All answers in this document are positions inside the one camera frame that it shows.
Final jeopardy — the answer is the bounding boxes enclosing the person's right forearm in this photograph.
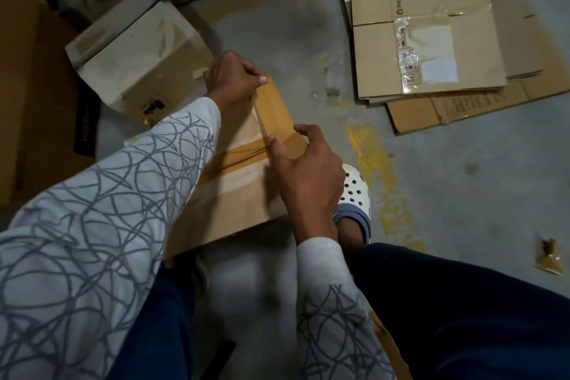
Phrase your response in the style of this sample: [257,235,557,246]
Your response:
[296,236,397,380]

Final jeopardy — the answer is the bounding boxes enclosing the person's right white clog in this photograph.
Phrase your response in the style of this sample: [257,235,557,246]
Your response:
[333,162,373,247]

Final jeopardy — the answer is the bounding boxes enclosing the person's left forearm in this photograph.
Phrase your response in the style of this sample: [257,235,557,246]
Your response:
[0,96,224,380]

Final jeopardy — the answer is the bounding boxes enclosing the person's left hand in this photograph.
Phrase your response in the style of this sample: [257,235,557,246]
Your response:
[204,49,269,113]

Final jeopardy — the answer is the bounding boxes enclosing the small cardboard box being taped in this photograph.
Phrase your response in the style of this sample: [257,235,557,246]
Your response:
[125,81,309,262]

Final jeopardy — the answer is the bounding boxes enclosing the large black-label cardboard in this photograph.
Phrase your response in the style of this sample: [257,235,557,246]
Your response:
[0,0,101,213]

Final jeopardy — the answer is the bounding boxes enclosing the person's right hand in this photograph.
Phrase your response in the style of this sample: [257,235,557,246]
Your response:
[266,122,347,245]

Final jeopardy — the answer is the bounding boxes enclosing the person's left white clog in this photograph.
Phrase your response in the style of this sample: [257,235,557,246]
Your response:
[182,251,211,300]

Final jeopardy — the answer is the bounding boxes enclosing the person's blue trousers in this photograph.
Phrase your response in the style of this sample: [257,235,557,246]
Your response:
[105,242,570,380]

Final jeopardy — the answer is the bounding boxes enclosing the flat brown cardboard sheet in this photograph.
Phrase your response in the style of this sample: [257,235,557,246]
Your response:
[330,0,570,136]

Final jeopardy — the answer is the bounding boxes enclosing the small brown cardboard box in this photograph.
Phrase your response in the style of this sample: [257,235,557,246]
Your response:
[64,0,217,126]

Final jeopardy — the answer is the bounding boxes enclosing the person's white clog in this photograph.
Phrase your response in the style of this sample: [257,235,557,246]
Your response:
[333,162,373,247]
[182,251,211,300]

